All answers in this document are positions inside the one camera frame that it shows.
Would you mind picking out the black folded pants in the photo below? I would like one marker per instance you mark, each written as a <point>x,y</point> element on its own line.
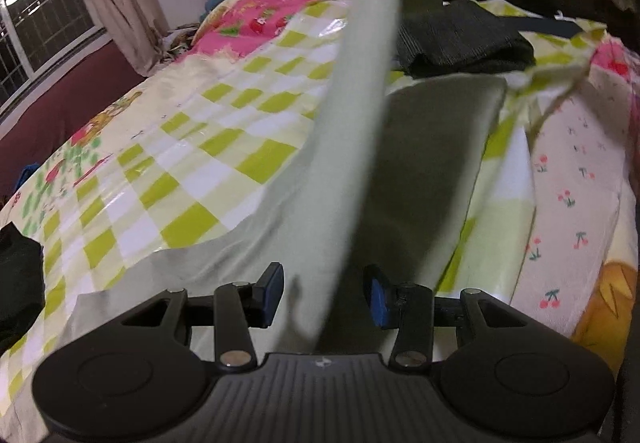
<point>17,283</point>

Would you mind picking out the barred window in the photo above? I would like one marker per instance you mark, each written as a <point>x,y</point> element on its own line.
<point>35,28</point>

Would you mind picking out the small blue cloth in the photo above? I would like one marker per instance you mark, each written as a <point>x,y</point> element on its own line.
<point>29,172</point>

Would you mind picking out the maroon window bench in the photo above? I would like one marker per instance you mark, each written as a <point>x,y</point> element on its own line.
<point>60,98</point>

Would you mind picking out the green checkered printed blanket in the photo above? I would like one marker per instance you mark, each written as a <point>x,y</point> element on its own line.
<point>225,123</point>

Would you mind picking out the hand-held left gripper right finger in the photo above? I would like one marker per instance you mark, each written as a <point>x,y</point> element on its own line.
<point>377,298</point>

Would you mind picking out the dark grey ribbed folded garment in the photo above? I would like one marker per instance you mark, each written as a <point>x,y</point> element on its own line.
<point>455,45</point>

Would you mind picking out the pink cherry print sheet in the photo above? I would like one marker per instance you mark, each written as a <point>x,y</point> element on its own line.
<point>575,203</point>

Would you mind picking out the grey pants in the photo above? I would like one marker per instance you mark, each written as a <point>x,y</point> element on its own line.
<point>350,123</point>

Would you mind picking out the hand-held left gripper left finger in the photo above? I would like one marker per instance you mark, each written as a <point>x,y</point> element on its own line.
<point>269,295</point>

